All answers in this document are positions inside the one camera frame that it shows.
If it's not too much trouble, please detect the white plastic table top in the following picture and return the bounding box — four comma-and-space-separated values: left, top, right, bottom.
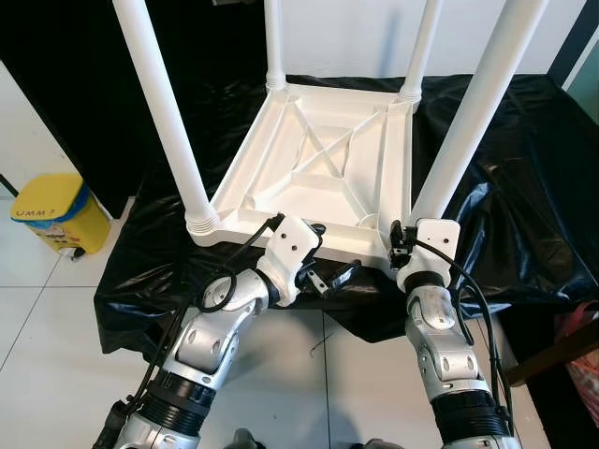
192, 82, 417, 272

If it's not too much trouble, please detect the black plastic table cloth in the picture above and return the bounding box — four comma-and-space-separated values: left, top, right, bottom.
94, 73, 599, 356

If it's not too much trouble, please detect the grey robot left foot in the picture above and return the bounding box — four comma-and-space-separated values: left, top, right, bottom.
225, 428, 263, 449

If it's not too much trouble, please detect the dark brown wooden beam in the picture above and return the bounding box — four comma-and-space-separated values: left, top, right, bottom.
505, 323, 599, 386

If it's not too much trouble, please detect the pink plastic bag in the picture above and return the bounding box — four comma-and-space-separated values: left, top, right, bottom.
557, 304, 599, 427

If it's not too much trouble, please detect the yellow box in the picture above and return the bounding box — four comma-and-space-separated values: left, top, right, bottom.
11, 173, 111, 258

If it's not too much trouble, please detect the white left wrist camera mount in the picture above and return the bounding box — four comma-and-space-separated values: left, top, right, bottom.
257, 215, 324, 305

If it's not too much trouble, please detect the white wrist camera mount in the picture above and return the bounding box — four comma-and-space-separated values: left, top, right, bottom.
257, 215, 324, 305
395, 218, 461, 293

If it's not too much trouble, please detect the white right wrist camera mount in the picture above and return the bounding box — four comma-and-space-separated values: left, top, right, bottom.
395, 218, 461, 293

